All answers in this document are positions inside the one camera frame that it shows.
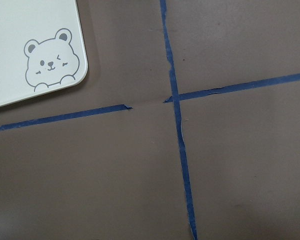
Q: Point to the cream bear tray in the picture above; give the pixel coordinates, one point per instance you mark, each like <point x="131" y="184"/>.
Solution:
<point x="42" y="48"/>

